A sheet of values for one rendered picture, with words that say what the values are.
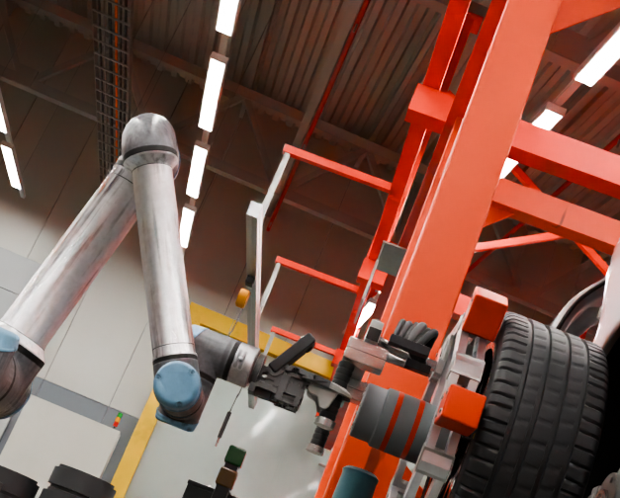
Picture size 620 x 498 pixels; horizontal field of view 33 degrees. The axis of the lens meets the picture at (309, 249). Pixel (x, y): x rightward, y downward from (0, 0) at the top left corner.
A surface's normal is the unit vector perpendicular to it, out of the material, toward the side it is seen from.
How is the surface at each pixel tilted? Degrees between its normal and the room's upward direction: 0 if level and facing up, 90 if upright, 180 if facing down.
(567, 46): 90
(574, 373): 60
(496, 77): 90
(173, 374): 96
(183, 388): 96
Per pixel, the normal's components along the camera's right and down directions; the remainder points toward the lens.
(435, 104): 0.05, -0.34
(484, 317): -0.16, 0.22
